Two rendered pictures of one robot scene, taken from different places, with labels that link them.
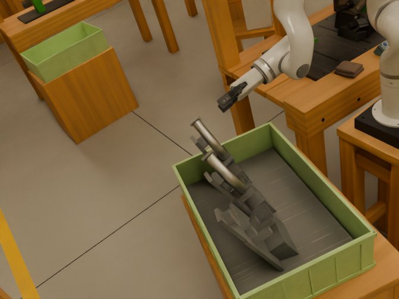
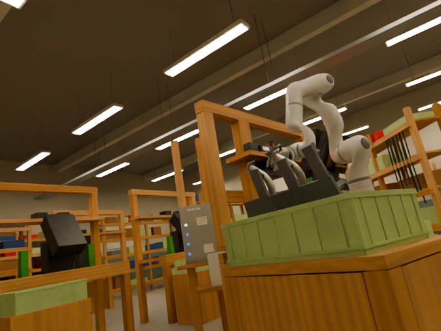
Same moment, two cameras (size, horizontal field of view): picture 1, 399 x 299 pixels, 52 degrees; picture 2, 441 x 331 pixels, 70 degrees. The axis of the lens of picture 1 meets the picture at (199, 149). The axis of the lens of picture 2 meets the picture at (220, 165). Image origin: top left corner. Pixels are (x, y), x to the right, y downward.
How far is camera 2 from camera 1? 130 cm
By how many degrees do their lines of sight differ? 60
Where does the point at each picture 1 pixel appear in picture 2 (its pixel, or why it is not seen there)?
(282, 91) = not seen: hidden behind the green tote
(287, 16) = (296, 121)
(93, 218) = not seen: outside the picture
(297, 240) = not seen: hidden behind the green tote
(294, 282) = (382, 205)
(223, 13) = (224, 201)
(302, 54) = (312, 135)
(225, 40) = (224, 220)
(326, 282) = (404, 228)
